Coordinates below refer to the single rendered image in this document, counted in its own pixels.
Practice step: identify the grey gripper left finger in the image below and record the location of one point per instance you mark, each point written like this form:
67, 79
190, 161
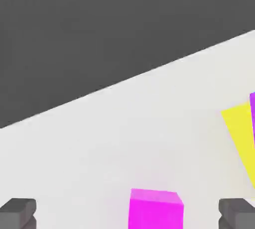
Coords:
17, 214

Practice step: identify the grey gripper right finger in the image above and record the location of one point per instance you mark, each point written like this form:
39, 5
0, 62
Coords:
237, 215

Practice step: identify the small magenta cube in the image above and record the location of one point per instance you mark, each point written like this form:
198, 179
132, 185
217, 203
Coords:
155, 211

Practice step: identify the small purple cube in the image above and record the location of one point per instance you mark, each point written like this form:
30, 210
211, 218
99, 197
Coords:
253, 109

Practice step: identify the large yellow box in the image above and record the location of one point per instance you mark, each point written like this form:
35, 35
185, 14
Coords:
241, 133

